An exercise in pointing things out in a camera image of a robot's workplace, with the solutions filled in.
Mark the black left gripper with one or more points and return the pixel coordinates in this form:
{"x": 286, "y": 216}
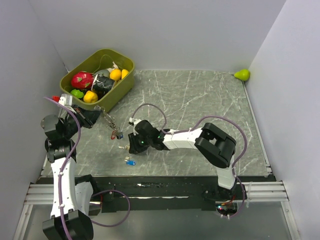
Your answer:
{"x": 88, "y": 117}

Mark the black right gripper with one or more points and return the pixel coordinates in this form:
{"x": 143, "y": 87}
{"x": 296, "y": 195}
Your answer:
{"x": 134, "y": 148}

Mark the metal disc with key rings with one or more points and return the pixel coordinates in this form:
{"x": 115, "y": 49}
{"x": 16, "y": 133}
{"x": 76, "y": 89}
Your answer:
{"x": 109, "y": 121}

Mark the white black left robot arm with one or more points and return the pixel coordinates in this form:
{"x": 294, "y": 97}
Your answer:
{"x": 69, "y": 217}

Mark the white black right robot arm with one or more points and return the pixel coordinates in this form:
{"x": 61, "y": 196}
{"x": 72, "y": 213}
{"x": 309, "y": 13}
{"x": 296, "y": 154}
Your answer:
{"x": 213, "y": 143}

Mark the yellow bell pepper toy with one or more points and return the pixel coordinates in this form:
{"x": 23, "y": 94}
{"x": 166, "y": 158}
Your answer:
{"x": 90, "y": 97}

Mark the dark blue key tag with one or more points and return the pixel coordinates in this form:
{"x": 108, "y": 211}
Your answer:
{"x": 120, "y": 136}

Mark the red key tag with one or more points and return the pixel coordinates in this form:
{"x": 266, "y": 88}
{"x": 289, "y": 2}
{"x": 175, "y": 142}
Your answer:
{"x": 113, "y": 135}

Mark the green toy fruit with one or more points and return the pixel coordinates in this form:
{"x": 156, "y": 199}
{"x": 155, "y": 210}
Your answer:
{"x": 77, "y": 93}

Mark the black wrapped cylinder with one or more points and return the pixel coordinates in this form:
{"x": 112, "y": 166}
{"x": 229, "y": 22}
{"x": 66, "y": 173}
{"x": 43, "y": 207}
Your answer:
{"x": 102, "y": 83}

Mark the red dragon fruit toy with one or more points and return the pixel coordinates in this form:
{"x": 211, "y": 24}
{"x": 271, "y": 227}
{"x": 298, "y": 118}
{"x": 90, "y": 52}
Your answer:
{"x": 82, "y": 80}

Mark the orange toy fruit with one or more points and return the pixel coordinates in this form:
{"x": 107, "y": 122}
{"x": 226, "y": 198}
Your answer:
{"x": 115, "y": 74}

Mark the yellow lemon toy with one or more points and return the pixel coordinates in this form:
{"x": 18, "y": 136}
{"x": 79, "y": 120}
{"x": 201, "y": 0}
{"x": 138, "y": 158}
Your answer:
{"x": 124, "y": 73}

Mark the olive green plastic bin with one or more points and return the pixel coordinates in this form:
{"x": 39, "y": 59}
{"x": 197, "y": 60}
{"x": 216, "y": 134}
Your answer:
{"x": 103, "y": 62}

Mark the green pear toy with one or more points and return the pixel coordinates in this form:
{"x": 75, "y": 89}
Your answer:
{"x": 242, "y": 75}

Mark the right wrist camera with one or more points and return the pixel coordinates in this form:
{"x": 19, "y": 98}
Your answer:
{"x": 134, "y": 122}

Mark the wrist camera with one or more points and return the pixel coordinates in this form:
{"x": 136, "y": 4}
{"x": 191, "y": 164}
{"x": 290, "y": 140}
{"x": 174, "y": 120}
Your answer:
{"x": 134, "y": 122}
{"x": 65, "y": 99}

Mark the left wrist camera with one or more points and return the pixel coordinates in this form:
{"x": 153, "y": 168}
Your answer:
{"x": 65, "y": 99}

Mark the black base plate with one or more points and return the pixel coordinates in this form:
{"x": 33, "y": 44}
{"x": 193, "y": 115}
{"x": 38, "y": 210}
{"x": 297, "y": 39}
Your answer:
{"x": 146, "y": 193}

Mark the aluminium rail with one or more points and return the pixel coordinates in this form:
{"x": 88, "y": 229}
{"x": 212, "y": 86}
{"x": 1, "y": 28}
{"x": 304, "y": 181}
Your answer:
{"x": 43, "y": 194}

